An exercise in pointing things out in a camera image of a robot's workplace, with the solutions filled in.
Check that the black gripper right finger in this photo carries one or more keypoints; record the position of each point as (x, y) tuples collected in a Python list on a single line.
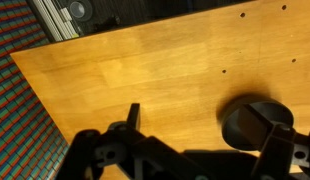
[(278, 150)]

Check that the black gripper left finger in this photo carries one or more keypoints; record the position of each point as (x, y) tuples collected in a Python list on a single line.
[(134, 116)]

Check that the black round bowl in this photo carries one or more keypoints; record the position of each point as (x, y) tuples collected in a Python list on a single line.
[(278, 111)]

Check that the black round caster wheel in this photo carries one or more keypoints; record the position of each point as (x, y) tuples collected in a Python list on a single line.
[(80, 9)]

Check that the silver aluminium rail frame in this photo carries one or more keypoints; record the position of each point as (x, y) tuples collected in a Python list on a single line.
[(53, 20)]

